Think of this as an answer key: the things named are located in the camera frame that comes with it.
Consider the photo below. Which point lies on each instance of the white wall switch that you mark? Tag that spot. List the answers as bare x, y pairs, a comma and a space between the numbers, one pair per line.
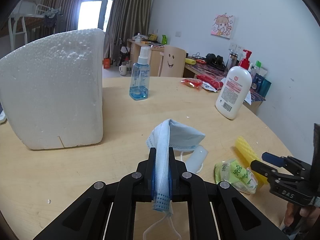
178, 33

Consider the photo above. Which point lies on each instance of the desk with patterned cloth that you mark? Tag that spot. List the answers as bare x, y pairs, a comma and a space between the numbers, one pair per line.
256, 102

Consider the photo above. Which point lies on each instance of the cartoon wall poster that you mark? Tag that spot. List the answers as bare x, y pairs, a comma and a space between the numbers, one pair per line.
223, 26

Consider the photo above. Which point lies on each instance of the yellow packet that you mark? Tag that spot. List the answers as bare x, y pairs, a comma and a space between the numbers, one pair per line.
190, 61

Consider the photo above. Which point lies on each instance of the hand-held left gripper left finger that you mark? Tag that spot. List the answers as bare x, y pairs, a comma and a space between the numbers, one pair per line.
150, 180

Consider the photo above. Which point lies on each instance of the black headphones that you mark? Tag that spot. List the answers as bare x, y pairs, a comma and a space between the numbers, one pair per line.
215, 60

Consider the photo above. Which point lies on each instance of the clear bottle black cap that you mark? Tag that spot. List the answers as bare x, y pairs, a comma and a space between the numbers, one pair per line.
232, 60

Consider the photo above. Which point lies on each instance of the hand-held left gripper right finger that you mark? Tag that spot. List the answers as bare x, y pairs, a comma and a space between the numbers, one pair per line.
173, 180

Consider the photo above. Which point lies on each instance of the white lotion bottle red pump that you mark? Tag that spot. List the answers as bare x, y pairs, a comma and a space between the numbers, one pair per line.
233, 92

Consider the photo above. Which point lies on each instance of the white wall outlet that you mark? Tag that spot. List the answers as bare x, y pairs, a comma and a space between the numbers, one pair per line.
235, 47

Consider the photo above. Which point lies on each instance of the brown curtain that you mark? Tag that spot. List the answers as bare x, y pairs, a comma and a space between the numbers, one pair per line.
62, 5
130, 12

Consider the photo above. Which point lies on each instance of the yellow sponge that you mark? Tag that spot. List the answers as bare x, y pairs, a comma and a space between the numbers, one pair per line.
245, 150

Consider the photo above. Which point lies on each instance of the white pot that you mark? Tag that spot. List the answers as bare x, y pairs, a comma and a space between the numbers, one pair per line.
140, 38

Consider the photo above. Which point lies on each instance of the white foam box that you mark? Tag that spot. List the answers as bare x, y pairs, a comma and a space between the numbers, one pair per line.
55, 90

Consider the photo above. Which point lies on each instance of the white snack packet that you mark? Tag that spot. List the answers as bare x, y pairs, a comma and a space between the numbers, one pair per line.
208, 87

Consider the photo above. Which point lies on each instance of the dark hanging clothes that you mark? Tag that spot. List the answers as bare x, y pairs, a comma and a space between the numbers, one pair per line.
50, 22

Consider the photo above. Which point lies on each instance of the green tissue packet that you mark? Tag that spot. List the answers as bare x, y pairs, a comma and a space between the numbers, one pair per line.
232, 175

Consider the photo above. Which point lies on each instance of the person's right hand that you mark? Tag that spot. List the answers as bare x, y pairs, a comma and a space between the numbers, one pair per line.
307, 215

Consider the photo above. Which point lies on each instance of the white paper sheets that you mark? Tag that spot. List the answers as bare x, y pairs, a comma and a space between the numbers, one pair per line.
248, 97

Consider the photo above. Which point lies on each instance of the blue spray bottle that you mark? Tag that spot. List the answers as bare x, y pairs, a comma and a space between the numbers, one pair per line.
139, 80

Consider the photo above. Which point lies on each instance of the orange bag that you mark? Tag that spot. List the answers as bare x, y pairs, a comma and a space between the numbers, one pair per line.
107, 63

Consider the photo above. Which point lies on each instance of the small red snack packet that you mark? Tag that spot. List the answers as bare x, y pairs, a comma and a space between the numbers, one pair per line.
191, 83

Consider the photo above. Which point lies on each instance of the white kettle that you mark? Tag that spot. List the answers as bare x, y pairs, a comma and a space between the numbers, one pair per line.
122, 70

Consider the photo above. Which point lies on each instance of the wooden desk with drawers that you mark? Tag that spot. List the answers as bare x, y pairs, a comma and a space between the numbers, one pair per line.
155, 60

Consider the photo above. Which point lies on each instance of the yellow bag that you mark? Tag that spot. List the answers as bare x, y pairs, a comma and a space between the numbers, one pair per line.
153, 37

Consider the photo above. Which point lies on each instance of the glass balcony door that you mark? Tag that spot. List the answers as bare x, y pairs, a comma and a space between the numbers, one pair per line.
92, 10

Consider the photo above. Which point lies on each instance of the small grey metal bunk bed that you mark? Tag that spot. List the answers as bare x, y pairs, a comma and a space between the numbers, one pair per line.
27, 21

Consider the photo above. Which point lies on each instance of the row of toiletry bottles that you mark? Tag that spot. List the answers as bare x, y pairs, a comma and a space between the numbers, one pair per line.
261, 82

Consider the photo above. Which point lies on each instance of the wooden chair with smiley face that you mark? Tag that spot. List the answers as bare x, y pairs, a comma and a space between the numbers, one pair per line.
171, 62

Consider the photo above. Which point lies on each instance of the black folding cart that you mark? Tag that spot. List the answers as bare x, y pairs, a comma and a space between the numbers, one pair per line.
123, 52

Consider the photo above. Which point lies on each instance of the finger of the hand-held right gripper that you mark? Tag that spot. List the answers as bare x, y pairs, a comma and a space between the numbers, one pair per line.
262, 168
273, 158

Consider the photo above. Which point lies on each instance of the large red snack packet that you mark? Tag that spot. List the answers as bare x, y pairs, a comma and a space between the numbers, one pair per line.
211, 80

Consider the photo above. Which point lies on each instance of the blue disposable face mask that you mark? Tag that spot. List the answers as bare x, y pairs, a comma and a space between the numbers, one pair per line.
162, 155

